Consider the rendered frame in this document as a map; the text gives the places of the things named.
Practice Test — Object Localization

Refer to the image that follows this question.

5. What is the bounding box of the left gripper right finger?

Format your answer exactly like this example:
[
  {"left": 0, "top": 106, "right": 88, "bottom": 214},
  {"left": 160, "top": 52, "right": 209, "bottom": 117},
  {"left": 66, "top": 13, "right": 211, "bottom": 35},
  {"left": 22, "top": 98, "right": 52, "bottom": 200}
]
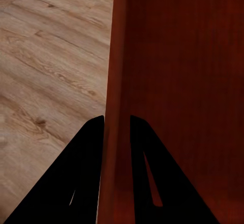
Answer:
[{"left": 130, "top": 115, "right": 220, "bottom": 224}]

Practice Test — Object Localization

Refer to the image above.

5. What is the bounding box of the storage box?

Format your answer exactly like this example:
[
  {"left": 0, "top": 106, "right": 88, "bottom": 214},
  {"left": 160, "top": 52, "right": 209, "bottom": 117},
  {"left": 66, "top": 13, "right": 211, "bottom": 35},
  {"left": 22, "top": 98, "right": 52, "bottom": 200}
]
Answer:
[{"left": 97, "top": 0, "right": 244, "bottom": 224}]

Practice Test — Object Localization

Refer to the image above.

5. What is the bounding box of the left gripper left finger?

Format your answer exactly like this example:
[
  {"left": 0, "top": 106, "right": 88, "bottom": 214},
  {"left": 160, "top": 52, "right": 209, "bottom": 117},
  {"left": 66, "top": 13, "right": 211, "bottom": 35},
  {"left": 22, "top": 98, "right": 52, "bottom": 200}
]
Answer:
[{"left": 4, "top": 115, "right": 105, "bottom": 224}]

